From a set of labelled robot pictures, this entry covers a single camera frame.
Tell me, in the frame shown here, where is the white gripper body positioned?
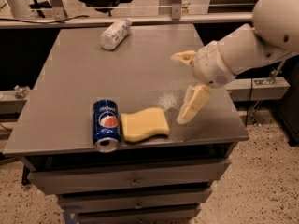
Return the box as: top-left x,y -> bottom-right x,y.
192,41 -> 235,89

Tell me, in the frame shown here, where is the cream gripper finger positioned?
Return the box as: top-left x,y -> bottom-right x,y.
171,50 -> 197,66
177,84 -> 212,125

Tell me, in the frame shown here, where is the yellow sponge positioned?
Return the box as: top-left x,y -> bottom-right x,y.
121,107 -> 170,142

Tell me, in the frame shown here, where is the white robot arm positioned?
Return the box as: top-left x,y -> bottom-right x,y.
171,0 -> 299,124

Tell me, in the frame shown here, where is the blue pepsi can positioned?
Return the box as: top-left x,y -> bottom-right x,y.
93,99 -> 121,153

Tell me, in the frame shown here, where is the top grey drawer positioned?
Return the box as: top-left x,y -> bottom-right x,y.
28,159 -> 230,194

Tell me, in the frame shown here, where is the grey drawer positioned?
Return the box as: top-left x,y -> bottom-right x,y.
77,204 -> 200,224
28,159 -> 230,194
58,186 -> 211,213

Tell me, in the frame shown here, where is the white plastic bottle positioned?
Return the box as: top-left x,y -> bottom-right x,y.
100,18 -> 132,50

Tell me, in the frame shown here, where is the grey drawer cabinet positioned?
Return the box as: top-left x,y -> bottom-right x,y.
1,23 -> 250,224

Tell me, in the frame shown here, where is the middle grey drawer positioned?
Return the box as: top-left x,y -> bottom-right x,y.
58,186 -> 211,213

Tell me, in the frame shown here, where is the bottom grey drawer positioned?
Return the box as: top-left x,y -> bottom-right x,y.
77,204 -> 200,224

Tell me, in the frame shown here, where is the small clear glass object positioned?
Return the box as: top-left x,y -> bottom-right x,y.
14,85 -> 30,99

